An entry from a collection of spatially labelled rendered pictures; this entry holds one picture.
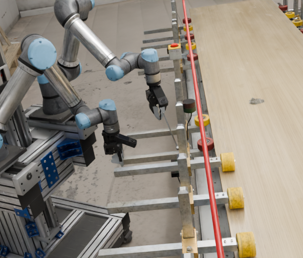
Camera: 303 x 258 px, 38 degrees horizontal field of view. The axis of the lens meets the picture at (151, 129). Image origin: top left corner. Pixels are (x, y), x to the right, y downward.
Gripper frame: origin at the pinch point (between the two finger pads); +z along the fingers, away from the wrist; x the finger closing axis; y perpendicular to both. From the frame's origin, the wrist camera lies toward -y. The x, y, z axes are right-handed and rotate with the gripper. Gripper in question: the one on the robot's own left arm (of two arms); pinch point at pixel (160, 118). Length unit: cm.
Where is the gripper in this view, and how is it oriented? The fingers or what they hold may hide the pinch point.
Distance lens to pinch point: 222.5
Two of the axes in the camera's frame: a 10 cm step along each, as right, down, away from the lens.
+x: -9.4, 2.8, -2.2
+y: -3.2, -4.3, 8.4
